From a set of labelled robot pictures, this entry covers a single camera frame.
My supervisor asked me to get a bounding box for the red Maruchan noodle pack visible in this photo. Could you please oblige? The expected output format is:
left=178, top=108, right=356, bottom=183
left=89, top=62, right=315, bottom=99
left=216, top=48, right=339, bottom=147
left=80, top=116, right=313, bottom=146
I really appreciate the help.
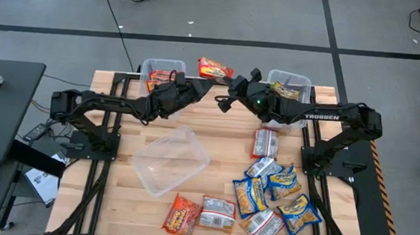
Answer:
left=144, top=79, right=163, bottom=94
left=251, top=127, right=280, bottom=161
left=147, top=68, right=180, bottom=84
left=197, top=56, right=236, bottom=81

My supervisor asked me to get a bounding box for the black power adapter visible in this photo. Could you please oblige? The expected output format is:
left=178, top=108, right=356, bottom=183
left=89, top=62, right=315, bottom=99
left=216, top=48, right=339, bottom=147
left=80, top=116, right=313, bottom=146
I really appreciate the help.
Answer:
left=22, top=121, right=52, bottom=144

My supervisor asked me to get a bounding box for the white paper sheet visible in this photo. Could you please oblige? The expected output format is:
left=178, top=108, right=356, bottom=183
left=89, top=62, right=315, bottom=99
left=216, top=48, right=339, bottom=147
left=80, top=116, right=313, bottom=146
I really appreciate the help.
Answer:
left=22, top=150, right=67, bottom=207

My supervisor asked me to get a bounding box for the long black floor cable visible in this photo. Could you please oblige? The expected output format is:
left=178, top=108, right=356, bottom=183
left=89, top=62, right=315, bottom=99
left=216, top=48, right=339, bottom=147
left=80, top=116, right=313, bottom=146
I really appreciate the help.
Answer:
left=90, top=0, right=141, bottom=73

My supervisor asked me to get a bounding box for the green Maruchan noodle pack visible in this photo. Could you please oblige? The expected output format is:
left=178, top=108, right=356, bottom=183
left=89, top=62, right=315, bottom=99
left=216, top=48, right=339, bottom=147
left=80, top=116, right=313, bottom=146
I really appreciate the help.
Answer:
left=270, top=80, right=302, bottom=101

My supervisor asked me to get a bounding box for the orange Maruchan ramen pack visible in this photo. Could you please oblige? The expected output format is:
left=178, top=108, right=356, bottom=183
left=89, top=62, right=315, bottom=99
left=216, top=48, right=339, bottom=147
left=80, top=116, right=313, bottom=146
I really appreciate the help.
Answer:
left=237, top=206, right=286, bottom=235

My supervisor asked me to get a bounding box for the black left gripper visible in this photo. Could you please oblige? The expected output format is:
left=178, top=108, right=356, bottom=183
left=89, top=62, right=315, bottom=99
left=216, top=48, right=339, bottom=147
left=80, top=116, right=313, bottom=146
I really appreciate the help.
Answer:
left=141, top=73, right=218, bottom=128

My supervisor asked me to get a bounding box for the clear plastic bin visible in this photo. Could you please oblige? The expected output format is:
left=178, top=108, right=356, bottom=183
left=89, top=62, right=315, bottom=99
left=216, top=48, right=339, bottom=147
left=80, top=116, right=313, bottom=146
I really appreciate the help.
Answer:
left=136, top=56, right=188, bottom=122
left=128, top=121, right=213, bottom=203

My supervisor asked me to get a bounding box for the black desk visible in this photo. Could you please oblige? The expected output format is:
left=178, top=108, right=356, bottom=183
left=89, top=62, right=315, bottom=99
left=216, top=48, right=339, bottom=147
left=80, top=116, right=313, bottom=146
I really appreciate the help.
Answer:
left=0, top=59, right=47, bottom=228

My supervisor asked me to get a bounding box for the black platform with hazard stripe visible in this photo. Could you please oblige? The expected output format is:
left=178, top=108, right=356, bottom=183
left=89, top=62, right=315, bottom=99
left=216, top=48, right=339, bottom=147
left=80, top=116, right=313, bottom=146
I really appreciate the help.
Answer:
left=347, top=138, right=413, bottom=235

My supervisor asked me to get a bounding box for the clear bin with paper label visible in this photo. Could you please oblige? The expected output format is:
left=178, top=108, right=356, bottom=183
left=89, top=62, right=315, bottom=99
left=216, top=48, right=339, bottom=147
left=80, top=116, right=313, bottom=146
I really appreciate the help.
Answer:
left=261, top=68, right=314, bottom=132

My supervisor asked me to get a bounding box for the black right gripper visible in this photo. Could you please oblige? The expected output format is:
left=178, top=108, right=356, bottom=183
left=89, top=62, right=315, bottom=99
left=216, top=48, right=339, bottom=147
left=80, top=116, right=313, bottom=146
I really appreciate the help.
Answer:
left=216, top=64, right=275, bottom=122

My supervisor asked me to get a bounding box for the black desk crossbar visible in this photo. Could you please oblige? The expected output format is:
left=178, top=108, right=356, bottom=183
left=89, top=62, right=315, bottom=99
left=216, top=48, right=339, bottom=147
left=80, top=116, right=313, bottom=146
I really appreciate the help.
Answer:
left=7, top=138, right=68, bottom=178

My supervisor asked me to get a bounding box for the blue Maruchan ramen pack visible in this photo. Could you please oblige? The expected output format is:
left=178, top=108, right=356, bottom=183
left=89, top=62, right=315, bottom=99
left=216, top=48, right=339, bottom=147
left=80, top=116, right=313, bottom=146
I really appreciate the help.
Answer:
left=229, top=174, right=270, bottom=221
left=265, top=162, right=304, bottom=204
left=243, top=154, right=287, bottom=183
left=273, top=191, right=325, bottom=235

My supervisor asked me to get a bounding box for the orange Saucy Noods noodle pack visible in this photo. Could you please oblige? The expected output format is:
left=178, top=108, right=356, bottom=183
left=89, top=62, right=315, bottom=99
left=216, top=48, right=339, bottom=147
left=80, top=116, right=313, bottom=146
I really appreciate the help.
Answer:
left=196, top=194, right=238, bottom=235
left=161, top=192, right=204, bottom=235

